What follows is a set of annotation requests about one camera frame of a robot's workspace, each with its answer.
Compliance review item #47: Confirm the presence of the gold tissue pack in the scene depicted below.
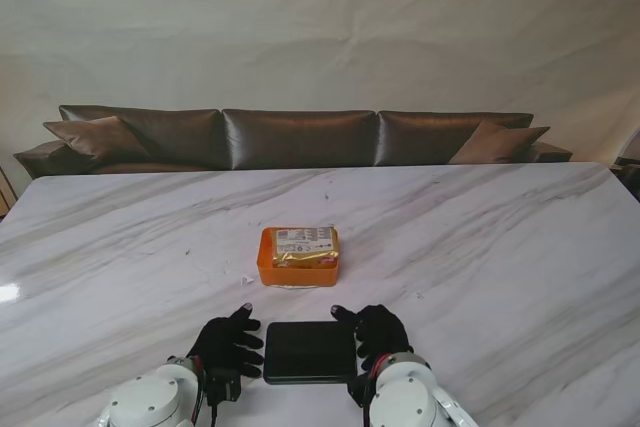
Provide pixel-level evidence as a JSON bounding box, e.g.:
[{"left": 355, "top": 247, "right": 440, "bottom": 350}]
[{"left": 270, "top": 226, "right": 342, "bottom": 269}]

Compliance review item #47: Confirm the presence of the brown leather sofa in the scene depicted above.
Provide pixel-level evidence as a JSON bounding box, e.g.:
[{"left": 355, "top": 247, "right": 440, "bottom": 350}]
[{"left": 13, "top": 104, "right": 574, "bottom": 180}]

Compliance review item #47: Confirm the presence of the red black left arm cable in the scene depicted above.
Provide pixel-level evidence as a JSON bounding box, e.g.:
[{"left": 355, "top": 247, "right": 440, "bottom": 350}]
[{"left": 187, "top": 355, "right": 221, "bottom": 427}]

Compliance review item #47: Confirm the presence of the red black arm cable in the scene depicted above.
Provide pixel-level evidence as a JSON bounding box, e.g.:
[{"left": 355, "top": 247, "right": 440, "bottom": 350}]
[
  {"left": 187, "top": 355, "right": 221, "bottom": 427},
  {"left": 362, "top": 352, "right": 396, "bottom": 427}
]

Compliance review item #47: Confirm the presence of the brown throw pillow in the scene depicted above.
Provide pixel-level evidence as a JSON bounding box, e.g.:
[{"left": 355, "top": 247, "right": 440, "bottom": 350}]
[
  {"left": 448, "top": 120, "right": 551, "bottom": 165},
  {"left": 42, "top": 115, "right": 151, "bottom": 163}
]

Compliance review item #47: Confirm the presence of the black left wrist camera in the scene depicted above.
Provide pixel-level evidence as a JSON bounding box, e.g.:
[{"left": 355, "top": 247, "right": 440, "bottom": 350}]
[{"left": 205, "top": 367, "right": 244, "bottom": 406}]

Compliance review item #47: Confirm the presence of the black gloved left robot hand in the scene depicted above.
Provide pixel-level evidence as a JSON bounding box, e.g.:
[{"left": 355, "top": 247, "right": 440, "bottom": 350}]
[{"left": 185, "top": 302, "right": 265, "bottom": 379}]

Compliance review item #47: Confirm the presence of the red black right arm cable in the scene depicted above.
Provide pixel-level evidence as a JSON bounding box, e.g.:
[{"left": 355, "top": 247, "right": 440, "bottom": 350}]
[{"left": 362, "top": 352, "right": 396, "bottom": 427}]

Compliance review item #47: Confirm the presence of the dark background equipment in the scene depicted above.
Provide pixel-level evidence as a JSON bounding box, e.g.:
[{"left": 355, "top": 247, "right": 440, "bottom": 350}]
[{"left": 612, "top": 129, "right": 640, "bottom": 198}]

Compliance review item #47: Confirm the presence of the wooden background furniture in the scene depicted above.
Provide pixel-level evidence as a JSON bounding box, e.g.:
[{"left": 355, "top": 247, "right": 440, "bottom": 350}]
[{"left": 0, "top": 164, "right": 16, "bottom": 214}]

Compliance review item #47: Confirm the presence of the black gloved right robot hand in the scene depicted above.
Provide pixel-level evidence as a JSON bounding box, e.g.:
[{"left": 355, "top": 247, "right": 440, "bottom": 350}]
[{"left": 329, "top": 303, "right": 415, "bottom": 372}]

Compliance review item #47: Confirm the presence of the orange plastic tissue box cover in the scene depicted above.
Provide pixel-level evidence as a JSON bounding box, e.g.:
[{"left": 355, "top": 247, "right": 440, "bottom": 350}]
[{"left": 256, "top": 226, "right": 342, "bottom": 289}]

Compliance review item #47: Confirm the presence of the black tissue box base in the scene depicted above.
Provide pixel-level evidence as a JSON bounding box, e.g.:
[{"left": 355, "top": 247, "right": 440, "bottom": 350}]
[{"left": 262, "top": 321, "right": 359, "bottom": 386}]

